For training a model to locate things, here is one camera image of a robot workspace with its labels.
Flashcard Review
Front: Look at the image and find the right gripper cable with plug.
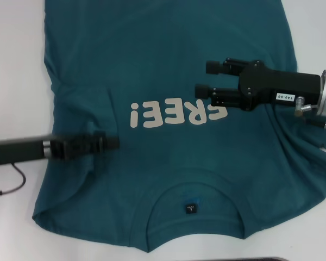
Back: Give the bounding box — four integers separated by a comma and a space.
294, 95, 326, 136

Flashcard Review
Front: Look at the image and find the teal T-shirt with FREE print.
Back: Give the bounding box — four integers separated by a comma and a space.
31, 0, 326, 245

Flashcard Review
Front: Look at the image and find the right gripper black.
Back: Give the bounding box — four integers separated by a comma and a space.
195, 57, 321, 111

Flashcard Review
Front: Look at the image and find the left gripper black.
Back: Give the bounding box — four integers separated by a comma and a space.
0, 130, 120, 165

